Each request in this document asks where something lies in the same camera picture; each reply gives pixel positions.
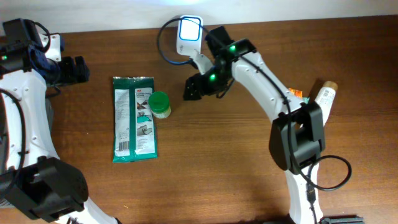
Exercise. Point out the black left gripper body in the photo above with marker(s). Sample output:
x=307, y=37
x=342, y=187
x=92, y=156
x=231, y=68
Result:
x=59, y=74

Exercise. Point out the green 3M cloth package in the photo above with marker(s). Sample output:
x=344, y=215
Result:
x=134, y=128

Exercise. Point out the white tube with gold cap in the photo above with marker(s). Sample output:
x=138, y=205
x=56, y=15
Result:
x=325, y=98

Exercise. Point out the dark grey plastic basket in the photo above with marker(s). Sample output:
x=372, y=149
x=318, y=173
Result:
x=4, y=132

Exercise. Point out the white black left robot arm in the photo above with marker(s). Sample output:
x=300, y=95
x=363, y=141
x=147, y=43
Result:
x=33, y=178

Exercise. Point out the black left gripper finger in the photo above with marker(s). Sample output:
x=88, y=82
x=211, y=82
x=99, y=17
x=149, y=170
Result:
x=82, y=70
x=68, y=70

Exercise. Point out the green lid glass jar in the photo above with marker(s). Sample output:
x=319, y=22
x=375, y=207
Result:
x=159, y=104

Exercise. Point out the small orange juice carton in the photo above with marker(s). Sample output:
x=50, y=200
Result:
x=297, y=93

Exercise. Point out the white barcode scanner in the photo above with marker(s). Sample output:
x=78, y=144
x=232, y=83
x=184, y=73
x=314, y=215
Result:
x=189, y=34

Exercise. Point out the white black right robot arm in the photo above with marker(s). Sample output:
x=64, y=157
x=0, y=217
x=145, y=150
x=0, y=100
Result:
x=297, y=135

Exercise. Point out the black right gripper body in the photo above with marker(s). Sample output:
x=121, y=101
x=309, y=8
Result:
x=211, y=80

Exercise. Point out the teal wet wipes pack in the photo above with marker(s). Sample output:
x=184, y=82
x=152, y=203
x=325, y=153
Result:
x=306, y=100

